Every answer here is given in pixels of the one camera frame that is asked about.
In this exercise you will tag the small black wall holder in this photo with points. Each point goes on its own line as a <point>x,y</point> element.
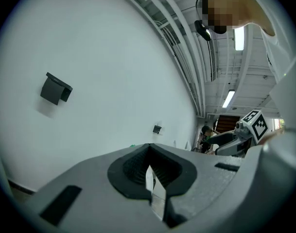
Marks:
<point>156,129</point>

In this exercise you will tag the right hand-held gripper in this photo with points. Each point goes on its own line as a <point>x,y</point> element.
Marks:
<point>257,125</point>

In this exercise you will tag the brown door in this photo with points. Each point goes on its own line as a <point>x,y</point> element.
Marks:
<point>226,123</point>

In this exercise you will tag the white ceiling vent grille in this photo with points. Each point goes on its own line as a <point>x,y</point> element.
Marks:
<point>212,59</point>

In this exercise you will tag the person's white shirt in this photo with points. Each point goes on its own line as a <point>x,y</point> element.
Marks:
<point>281,47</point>

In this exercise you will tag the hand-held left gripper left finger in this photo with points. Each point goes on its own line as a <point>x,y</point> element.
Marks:
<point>89,203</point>

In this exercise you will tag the person's head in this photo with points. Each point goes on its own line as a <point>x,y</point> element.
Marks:
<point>225,8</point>

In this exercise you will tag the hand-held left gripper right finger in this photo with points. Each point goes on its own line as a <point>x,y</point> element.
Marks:
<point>206,178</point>

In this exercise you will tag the large black wall holder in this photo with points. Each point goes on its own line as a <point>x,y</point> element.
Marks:
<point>53,89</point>

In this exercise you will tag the black head-worn camera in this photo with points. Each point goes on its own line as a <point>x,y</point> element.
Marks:
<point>203,29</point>

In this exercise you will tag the long ceiling light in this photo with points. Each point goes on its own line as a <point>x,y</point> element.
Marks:
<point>239,39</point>
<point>228,98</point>

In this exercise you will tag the white ceiling pipe bundle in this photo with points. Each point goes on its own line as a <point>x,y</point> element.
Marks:
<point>177,11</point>

